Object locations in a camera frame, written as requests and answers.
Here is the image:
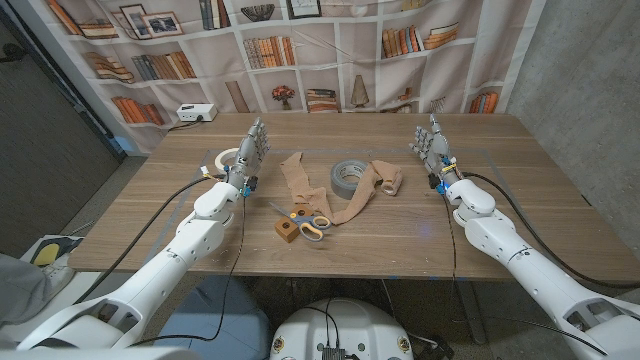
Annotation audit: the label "dark metal table leg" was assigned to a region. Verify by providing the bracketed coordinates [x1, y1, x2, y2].
[455, 279, 489, 346]

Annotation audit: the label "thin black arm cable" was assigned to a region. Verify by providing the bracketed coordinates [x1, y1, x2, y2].
[441, 193, 609, 357]
[130, 192, 249, 347]

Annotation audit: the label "grey orange handled scissors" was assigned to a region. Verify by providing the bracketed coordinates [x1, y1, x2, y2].
[268, 201, 333, 243]

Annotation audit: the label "beige adhesive wrap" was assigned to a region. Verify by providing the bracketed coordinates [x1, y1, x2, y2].
[279, 151, 404, 226]

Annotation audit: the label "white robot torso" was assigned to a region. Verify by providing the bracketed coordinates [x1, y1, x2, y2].
[268, 297, 415, 360]

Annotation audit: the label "white power box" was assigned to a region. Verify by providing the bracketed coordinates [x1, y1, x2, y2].
[176, 103, 218, 123]

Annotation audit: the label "black floor device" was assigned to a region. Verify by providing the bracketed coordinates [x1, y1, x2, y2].
[413, 333, 455, 360]

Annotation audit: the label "wooden block with holes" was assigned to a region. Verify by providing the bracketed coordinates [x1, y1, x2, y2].
[273, 204, 314, 244]

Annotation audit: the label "blue grey box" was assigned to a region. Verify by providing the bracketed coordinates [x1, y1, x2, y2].
[154, 275, 274, 360]

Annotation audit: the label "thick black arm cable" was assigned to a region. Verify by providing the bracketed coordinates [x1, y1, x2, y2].
[460, 171, 640, 290]
[73, 174, 229, 305]

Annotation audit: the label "white masking tape roll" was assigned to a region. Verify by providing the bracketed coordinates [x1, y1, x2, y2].
[214, 147, 241, 171]

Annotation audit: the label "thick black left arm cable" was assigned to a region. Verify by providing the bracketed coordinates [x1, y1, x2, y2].
[73, 174, 229, 305]

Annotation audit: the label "grey trouser leg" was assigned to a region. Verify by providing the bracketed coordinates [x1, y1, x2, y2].
[0, 252, 66, 326]

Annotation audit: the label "black power box cable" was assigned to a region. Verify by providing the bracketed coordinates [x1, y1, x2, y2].
[167, 117, 204, 133]

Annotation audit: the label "printed bookshelf backdrop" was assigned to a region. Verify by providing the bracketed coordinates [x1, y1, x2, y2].
[9, 0, 546, 154]

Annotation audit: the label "white shoe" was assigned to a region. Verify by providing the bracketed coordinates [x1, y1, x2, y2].
[42, 254, 76, 296]

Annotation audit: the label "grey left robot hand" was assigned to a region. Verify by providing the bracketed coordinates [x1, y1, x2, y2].
[225, 116, 272, 189]

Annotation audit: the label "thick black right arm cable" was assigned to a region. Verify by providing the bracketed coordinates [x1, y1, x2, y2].
[460, 171, 640, 290]

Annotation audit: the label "yellow black floor item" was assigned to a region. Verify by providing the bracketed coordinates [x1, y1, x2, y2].
[28, 235, 84, 267]

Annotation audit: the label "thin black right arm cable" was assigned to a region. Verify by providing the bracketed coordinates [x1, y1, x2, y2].
[441, 193, 609, 357]

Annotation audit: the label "grey duct tape roll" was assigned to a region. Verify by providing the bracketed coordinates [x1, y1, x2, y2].
[329, 159, 371, 201]

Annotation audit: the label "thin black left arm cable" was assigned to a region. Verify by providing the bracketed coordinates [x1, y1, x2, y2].
[130, 192, 249, 347]

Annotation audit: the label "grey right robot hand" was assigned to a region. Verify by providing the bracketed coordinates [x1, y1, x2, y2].
[408, 113, 464, 189]

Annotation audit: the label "black torso cable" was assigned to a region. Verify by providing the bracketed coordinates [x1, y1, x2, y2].
[299, 298, 342, 349]

